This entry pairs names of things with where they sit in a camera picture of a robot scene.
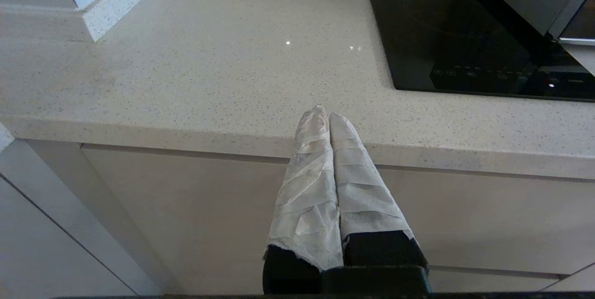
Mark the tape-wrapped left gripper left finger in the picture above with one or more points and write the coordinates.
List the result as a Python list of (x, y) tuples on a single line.
[(307, 206)]

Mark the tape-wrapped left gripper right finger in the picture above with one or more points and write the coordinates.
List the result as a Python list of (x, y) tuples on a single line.
[(362, 196)]

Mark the beige cabinet front panel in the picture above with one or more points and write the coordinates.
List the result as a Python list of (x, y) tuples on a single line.
[(488, 282), (37, 252), (186, 220)]

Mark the black induction cooktop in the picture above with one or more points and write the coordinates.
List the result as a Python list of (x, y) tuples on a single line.
[(441, 34)]

